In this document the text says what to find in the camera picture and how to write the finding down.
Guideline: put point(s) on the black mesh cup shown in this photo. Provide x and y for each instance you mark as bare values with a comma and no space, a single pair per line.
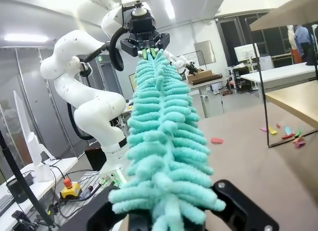
12,191

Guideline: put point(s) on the white plastic stand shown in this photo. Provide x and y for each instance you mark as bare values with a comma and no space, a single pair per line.
41,171

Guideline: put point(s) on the long open cardboard box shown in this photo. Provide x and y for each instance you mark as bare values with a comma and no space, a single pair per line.
203,77

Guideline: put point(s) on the pink paper scrap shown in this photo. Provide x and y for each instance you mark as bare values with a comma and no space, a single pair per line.
263,129

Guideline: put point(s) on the workbench with white legs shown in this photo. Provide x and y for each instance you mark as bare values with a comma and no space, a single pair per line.
204,97

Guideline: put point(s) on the yellow emergency stop button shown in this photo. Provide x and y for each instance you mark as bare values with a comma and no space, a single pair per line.
70,191

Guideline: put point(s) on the grey wall panel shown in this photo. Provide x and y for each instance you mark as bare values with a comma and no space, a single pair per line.
205,52

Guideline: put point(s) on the orange paper scrap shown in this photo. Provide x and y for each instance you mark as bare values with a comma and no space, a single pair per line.
298,139

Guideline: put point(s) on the black box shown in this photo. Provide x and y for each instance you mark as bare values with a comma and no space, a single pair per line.
95,159

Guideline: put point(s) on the green paper scrap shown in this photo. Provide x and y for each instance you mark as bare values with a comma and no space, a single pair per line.
298,132

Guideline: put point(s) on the black power adapter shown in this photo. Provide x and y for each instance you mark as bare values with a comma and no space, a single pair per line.
29,178

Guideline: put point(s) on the black slanted pole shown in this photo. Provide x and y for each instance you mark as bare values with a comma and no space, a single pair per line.
24,186

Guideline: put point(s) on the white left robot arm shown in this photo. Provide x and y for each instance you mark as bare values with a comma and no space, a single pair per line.
74,42

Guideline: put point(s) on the white equipment table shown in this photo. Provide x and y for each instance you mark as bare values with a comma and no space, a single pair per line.
57,164

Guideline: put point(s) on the two-tier wood metal shelf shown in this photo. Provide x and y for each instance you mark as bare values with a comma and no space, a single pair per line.
293,101

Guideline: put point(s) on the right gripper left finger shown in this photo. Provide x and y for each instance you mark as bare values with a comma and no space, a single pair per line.
104,216

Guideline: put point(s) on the long red-orange paper scrap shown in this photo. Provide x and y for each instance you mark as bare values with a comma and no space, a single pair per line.
287,136

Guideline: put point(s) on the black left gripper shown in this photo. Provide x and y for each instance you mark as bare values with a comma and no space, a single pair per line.
144,29

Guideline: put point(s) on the white computer monitor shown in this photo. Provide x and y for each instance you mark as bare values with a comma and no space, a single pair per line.
244,53

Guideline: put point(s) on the person in blue shirt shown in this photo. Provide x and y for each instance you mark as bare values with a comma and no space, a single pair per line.
301,34

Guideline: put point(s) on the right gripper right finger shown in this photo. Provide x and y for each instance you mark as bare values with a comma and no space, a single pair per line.
243,211

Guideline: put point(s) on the teal chenille duster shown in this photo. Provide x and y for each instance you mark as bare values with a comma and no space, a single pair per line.
164,141

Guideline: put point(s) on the white desk with metal legs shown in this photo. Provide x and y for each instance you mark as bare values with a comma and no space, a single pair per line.
278,72

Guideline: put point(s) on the small white background robot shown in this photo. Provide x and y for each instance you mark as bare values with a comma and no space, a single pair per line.
180,63

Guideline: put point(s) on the magenta paper scrap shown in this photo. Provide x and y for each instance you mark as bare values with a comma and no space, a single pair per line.
301,144

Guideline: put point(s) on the large red paper scrap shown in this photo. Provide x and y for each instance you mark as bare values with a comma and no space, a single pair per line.
217,140

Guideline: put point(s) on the ceiling light panel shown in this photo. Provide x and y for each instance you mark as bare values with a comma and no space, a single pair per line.
24,37

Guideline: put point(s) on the yellow paper scrap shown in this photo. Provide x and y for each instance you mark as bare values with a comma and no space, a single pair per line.
272,130

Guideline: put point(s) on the teal paper scrap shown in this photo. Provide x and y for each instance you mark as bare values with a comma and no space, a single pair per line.
288,130

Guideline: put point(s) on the person in white top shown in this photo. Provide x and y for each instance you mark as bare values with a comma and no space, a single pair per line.
290,33

